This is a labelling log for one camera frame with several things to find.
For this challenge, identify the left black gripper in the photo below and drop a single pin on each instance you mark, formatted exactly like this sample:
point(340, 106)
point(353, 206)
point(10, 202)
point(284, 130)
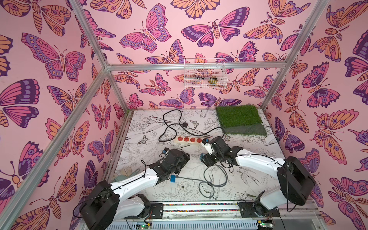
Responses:
point(183, 159)

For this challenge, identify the beige power strip red sockets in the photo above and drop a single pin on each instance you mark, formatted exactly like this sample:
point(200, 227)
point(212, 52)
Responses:
point(189, 140)

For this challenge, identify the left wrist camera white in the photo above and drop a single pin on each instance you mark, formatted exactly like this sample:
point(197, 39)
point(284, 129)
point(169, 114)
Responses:
point(164, 152)

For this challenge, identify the white wire basket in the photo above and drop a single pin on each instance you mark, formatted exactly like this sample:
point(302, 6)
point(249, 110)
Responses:
point(196, 75)

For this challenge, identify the white vented cable duct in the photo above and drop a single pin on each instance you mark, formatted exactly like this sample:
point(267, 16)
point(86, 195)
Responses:
point(187, 225)

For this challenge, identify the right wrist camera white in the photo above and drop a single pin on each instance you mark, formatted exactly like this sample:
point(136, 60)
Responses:
point(207, 145)

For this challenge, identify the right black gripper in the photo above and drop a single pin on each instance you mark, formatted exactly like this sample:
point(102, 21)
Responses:
point(212, 146)

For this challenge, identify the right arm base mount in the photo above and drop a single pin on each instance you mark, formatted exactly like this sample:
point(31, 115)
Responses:
point(255, 210)

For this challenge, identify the aluminium rail front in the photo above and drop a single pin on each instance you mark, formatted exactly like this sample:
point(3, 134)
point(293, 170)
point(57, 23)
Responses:
point(216, 210)

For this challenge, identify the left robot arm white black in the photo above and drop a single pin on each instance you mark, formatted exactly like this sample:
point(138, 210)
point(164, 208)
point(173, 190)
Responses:
point(110, 202)

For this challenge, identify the green artificial grass mat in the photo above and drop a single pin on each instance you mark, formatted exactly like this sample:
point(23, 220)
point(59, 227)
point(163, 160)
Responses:
point(242, 120)

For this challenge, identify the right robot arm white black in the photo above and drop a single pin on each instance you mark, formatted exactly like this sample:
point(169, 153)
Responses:
point(295, 183)

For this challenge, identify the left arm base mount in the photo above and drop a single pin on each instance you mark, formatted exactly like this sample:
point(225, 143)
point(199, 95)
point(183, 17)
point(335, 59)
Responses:
point(152, 211)

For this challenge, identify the blue mp3 player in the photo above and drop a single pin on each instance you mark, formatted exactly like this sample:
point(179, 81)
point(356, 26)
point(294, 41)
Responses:
point(173, 178)

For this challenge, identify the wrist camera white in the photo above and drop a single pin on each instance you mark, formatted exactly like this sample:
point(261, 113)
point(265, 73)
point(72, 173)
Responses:
point(207, 145)
point(164, 152)

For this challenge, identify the green object in basket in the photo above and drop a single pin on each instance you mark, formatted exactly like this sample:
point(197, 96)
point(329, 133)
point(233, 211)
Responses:
point(213, 81)

